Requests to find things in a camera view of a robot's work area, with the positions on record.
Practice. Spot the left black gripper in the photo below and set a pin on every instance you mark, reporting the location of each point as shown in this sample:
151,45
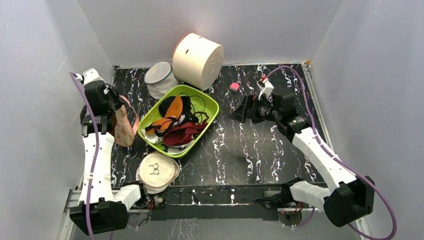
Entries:
118,102

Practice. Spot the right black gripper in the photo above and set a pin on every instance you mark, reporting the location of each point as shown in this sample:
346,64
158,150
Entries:
249,110

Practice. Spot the floral mesh laundry bag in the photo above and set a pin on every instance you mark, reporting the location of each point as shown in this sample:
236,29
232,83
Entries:
124,133

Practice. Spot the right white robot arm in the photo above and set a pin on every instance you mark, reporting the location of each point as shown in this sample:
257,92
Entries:
346,197

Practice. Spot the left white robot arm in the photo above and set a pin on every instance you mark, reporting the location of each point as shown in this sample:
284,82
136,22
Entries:
104,123

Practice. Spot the white mesh cylindrical laundry bag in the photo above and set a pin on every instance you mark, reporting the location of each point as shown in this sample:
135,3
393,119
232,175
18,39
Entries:
160,79

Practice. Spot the orange black bra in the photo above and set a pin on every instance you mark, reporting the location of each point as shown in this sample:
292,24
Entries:
175,111

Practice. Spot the maroon bra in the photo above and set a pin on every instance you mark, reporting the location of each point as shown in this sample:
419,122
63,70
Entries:
183,134

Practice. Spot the cream round mesh laundry bag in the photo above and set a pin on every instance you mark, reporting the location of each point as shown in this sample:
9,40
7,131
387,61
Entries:
157,171

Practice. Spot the pink small block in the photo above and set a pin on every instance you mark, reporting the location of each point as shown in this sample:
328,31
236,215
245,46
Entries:
234,87

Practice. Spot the green plastic bin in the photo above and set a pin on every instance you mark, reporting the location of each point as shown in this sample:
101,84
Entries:
203,108

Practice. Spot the white garment in bin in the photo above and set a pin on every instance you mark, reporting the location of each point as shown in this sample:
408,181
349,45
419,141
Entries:
151,138

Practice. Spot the white cylindrical container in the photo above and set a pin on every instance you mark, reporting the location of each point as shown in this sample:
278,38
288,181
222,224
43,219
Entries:
197,61

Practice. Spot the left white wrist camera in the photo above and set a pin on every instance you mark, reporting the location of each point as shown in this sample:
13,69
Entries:
89,76

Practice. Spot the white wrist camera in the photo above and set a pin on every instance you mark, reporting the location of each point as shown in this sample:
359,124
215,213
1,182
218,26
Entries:
89,76
265,87

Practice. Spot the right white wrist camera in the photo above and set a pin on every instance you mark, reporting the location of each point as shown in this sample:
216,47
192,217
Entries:
265,87

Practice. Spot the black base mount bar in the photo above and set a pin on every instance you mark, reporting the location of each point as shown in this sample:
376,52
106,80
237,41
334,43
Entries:
246,201

